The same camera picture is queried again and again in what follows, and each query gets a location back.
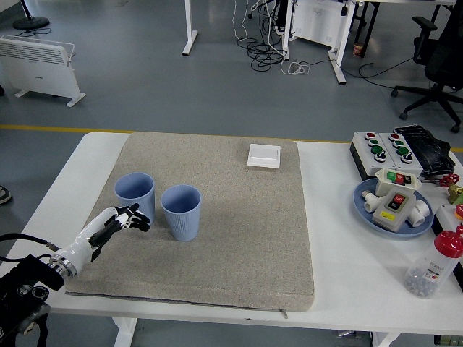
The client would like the black-legged desk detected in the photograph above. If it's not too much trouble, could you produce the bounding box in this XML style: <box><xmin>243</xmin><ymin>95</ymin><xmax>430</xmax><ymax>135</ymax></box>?
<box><xmin>352</xmin><ymin>0</ymin><xmax>457</xmax><ymax>46</ymax></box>

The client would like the grey four-button control box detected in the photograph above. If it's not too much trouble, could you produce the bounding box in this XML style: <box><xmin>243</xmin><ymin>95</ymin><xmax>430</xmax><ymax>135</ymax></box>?
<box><xmin>349</xmin><ymin>132</ymin><xmax>399</xmax><ymax>181</ymax></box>
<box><xmin>378</xmin><ymin>132</ymin><xmax>424</xmax><ymax>178</ymax></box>

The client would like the white table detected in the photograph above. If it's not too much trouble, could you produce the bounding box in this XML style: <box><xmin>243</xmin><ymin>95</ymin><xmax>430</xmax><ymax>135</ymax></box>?
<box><xmin>7</xmin><ymin>132</ymin><xmax>463</xmax><ymax>347</ymax></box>

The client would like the cream three-button switch box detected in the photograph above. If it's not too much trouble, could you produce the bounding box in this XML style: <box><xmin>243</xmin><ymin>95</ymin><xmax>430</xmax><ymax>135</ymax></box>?
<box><xmin>374</xmin><ymin>168</ymin><xmax>423</xmax><ymax>198</ymax></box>

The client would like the white desk leg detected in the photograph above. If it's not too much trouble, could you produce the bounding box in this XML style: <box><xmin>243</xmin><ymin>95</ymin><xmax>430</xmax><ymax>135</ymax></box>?
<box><xmin>182</xmin><ymin>0</ymin><xmax>199</xmax><ymax>56</ymax></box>
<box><xmin>327</xmin><ymin>0</ymin><xmax>357</xmax><ymax>85</ymax></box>

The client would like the white wall switch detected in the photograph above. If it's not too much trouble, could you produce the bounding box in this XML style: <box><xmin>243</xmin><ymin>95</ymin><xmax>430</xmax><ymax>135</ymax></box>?
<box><xmin>247</xmin><ymin>143</ymin><xmax>282</xmax><ymax>168</ymax></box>

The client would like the cream two-button switch box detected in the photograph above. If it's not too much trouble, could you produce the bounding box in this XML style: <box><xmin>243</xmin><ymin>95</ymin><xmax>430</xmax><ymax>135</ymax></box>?
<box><xmin>372</xmin><ymin>190</ymin><xmax>417</xmax><ymax>232</ymax></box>

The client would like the black cable bundle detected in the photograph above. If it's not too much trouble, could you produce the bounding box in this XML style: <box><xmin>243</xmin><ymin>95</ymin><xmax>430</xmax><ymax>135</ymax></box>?
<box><xmin>237</xmin><ymin>0</ymin><xmax>290</xmax><ymax>72</ymax></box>

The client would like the black office chair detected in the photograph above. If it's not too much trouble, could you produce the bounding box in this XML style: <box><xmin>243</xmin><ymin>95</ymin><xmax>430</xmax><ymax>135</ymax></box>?
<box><xmin>390</xmin><ymin>0</ymin><xmax>463</xmax><ymax>134</ymax></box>

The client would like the white pipe fitting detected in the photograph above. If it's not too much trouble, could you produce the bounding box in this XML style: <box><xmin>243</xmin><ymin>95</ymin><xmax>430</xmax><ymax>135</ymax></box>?
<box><xmin>408</xmin><ymin>200</ymin><xmax>431</xmax><ymax>228</ymax></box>
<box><xmin>362</xmin><ymin>190</ymin><xmax>379</xmax><ymax>214</ymax></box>

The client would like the black plastic tray stack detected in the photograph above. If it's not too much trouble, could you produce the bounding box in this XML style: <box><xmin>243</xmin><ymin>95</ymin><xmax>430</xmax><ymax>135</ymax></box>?
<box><xmin>393</xmin><ymin>124</ymin><xmax>456</xmax><ymax>178</ymax></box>

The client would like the long black cable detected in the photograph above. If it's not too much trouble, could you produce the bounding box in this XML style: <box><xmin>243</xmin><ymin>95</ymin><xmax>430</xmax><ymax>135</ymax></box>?
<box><xmin>305</xmin><ymin>57</ymin><xmax>415</xmax><ymax>90</ymax></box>

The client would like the white cable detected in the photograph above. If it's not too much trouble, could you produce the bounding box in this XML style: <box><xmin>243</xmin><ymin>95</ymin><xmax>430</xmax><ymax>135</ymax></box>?
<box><xmin>231</xmin><ymin>0</ymin><xmax>312</xmax><ymax>77</ymax></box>

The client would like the grey-brown mat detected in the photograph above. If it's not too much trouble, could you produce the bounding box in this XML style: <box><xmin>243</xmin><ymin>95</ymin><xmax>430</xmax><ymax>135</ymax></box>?
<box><xmin>64</xmin><ymin>131</ymin><xmax>315</xmax><ymax>312</ymax></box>

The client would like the light blue ribbed cup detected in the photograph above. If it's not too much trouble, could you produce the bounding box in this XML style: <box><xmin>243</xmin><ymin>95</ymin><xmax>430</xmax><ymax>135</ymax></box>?
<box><xmin>114</xmin><ymin>172</ymin><xmax>156</xmax><ymax>225</ymax></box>

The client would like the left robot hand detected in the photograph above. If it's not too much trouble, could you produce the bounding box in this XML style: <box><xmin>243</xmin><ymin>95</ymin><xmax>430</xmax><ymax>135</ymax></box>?
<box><xmin>59</xmin><ymin>203</ymin><xmax>152</xmax><ymax>274</ymax></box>

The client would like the black fan stand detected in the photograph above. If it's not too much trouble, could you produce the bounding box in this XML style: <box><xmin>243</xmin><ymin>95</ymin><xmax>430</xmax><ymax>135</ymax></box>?
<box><xmin>13</xmin><ymin>0</ymin><xmax>51</xmax><ymax>30</ymax></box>

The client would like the darker blue ribbed cup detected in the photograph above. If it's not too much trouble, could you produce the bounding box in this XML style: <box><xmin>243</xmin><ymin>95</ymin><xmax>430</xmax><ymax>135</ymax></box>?
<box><xmin>160</xmin><ymin>184</ymin><xmax>203</xmax><ymax>242</ymax></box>

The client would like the clear bottle red cap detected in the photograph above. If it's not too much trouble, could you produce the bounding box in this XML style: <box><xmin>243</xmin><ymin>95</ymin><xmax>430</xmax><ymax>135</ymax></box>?
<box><xmin>404</xmin><ymin>224</ymin><xmax>463</xmax><ymax>299</ymax></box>

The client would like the blue plate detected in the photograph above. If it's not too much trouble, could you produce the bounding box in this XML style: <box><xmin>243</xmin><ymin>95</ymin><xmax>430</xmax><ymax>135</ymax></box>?
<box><xmin>352</xmin><ymin>178</ymin><xmax>435</xmax><ymax>240</ymax></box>

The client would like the brass valve red handle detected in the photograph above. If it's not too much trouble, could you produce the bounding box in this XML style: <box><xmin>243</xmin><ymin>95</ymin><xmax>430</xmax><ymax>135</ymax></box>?
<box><xmin>439</xmin><ymin>173</ymin><xmax>463</xmax><ymax>205</ymax></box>

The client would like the emergency stop button box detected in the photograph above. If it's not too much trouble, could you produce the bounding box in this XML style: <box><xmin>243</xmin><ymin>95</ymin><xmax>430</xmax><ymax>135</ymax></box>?
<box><xmin>432</xmin><ymin>203</ymin><xmax>463</xmax><ymax>239</ymax></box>

